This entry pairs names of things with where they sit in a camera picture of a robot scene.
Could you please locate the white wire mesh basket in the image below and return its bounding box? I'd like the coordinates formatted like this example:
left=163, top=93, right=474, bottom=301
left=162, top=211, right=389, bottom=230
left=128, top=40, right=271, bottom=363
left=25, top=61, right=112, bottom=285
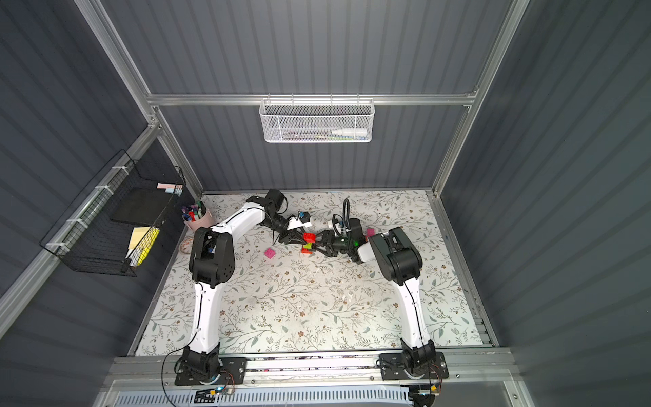
left=259, top=100, right=376, bottom=143

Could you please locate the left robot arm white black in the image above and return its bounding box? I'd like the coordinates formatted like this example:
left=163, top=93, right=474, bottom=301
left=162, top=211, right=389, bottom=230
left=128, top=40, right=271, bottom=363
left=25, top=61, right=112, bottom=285
left=180, top=189, right=311, bottom=383

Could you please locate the white marker in basket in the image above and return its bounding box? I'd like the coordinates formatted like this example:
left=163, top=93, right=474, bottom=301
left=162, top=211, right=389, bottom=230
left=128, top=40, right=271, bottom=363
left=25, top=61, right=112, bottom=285
left=331, top=128, right=368, bottom=140

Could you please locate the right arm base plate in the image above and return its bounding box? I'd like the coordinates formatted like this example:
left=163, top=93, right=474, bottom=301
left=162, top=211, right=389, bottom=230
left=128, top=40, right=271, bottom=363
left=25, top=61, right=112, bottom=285
left=376, top=352, right=449, bottom=381

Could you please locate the black notebook in basket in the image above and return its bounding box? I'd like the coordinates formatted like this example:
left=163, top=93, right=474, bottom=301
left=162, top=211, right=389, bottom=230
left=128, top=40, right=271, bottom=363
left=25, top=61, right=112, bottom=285
left=110, top=188, right=173, bottom=227

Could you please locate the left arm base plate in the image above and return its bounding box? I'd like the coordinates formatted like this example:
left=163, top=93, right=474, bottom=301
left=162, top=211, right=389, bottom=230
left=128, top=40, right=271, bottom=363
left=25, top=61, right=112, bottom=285
left=175, top=357, right=249, bottom=386

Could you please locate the red lego brick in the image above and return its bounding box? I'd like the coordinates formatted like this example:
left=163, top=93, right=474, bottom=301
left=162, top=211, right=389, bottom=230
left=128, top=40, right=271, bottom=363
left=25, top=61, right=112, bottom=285
left=303, top=233, right=316, bottom=244

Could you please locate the black wire wall basket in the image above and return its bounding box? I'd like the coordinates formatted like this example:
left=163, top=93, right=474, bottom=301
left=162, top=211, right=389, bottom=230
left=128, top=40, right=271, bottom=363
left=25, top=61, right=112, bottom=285
left=40, top=150, right=186, bottom=276

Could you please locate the pink pen cup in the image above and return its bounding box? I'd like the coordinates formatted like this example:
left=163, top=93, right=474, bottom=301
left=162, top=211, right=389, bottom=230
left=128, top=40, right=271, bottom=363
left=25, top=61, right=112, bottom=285
left=182, top=210, right=216, bottom=232

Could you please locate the yellow sticky note pad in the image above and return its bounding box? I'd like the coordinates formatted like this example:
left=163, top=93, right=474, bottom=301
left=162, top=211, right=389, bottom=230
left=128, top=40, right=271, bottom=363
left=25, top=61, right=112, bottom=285
left=125, top=227, right=160, bottom=267

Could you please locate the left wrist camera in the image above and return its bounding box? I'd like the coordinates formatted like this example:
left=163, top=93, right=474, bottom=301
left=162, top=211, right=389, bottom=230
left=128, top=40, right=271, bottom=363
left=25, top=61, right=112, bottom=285
left=287, top=211, right=312, bottom=230

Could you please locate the round tape roll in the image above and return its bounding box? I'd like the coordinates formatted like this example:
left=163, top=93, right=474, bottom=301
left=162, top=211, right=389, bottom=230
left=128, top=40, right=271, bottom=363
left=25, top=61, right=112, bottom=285
left=179, top=237, right=193, bottom=254

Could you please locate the aluminium rail front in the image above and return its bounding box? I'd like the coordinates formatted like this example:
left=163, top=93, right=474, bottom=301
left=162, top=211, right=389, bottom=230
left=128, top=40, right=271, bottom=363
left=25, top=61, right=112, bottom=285
left=102, top=348, right=521, bottom=390

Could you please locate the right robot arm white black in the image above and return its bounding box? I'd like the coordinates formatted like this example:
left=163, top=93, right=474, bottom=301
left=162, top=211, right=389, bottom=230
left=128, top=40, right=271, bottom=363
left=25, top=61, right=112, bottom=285
left=303, top=218, right=437, bottom=377

